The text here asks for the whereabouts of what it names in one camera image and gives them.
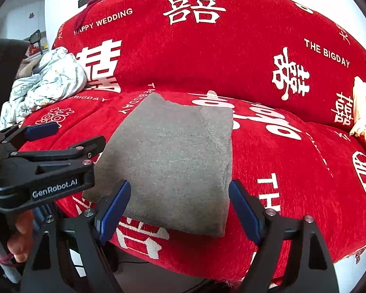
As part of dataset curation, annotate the grey knit sweater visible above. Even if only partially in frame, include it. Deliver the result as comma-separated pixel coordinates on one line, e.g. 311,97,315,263
82,93,233,237

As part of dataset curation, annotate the person's left hand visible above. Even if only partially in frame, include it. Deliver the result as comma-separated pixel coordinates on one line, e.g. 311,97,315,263
7,210,33,263

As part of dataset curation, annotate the white floral crumpled blanket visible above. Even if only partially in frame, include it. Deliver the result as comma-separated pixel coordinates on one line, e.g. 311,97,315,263
0,46,87,130

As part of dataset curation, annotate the black chair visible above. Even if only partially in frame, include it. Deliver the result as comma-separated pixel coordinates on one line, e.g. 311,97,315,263
28,29,43,56

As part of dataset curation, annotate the red wedding sofa cover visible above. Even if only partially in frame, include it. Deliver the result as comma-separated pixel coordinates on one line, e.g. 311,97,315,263
24,0,366,281

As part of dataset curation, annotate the cream fringed red pillow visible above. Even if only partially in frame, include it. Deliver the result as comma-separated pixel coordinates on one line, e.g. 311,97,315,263
349,76,366,146

